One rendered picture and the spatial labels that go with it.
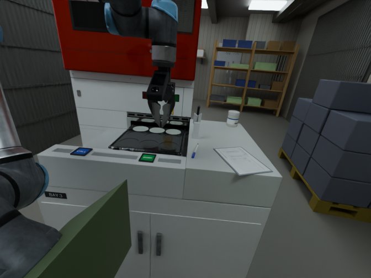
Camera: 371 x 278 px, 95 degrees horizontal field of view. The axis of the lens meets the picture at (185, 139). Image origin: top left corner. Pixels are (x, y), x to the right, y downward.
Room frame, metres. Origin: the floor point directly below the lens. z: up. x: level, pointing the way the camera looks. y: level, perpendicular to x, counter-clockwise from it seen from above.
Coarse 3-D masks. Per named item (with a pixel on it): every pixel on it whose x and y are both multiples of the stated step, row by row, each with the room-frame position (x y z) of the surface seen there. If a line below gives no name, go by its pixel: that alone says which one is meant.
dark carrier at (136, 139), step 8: (168, 128) 1.10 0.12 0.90; (128, 136) 0.90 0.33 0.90; (136, 136) 0.91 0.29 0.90; (144, 136) 0.92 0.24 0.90; (152, 136) 0.93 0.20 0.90; (160, 136) 0.94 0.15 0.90; (168, 136) 0.96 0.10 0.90; (176, 136) 0.97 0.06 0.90; (120, 144) 0.80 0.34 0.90; (128, 144) 0.80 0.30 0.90; (136, 144) 0.81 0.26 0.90; (144, 144) 0.82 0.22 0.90; (152, 144) 0.83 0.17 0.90; (160, 144) 0.84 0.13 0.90; (168, 144) 0.85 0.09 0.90; (176, 144) 0.85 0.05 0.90
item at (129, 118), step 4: (128, 116) 1.15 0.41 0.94; (132, 116) 1.16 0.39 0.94; (128, 120) 1.14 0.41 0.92; (132, 120) 1.14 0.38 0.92; (136, 120) 1.14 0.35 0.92; (140, 120) 1.14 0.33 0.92; (144, 120) 1.14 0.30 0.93; (148, 120) 1.14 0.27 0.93; (152, 120) 1.14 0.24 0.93; (168, 120) 1.14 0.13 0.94; (172, 120) 1.15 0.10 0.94; (128, 124) 1.14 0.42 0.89; (176, 124) 1.14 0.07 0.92; (180, 124) 1.14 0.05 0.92; (184, 124) 1.14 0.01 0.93; (188, 124) 1.14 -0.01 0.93; (188, 128) 1.14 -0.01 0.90
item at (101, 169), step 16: (48, 160) 0.53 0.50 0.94; (64, 160) 0.53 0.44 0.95; (80, 160) 0.53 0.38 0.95; (96, 160) 0.53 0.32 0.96; (112, 160) 0.54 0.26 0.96; (128, 160) 0.55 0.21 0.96; (160, 160) 0.58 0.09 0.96; (176, 160) 0.59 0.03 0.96; (64, 176) 0.53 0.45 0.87; (80, 176) 0.53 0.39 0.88; (96, 176) 0.53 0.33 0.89; (112, 176) 0.53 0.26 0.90; (128, 176) 0.53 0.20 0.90; (144, 176) 0.53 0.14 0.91; (160, 176) 0.52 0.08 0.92; (176, 176) 0.52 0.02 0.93; (128, 192) 0.53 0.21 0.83; (144, 192) 0.53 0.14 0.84; (160, 192) 0.52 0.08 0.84; (176, 192) 0.52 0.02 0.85
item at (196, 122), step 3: (195, 114) 0.80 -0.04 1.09; (201, 114) 0.80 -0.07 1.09; (195, 117) 0.81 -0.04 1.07; (198, 117) 0.80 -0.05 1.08; (201, 117) 0.82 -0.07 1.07; (195, 120) 0.82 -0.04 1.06; (198, 120) 0.81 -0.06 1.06; (195, 123) 0.80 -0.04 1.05; (198, 123) 0.80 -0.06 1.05; (195, 126) 0.80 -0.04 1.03; (198, 126) 0.80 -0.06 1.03; (195, 129) 0.80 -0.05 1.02; (198, 129) 0.80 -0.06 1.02; (195, 132) 0.80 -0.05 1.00; (198, 132) 0.80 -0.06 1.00; (195, 135) 0.80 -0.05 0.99; (198, 135) 0.80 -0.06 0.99; (195, 138) 0.80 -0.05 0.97
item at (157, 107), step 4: (152, 104) 0.56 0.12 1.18; (156, 104) 0.56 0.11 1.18; (152, 108) 0.56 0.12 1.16; (156, 108) 0.56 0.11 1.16; (160, 108) 0.57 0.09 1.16; (156, 112) 0.56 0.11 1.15; (156, 116) 0.56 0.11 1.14; (156, 120) 0.56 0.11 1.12; (160, 120) 0.57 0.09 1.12; (160, 124) 0.56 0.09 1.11
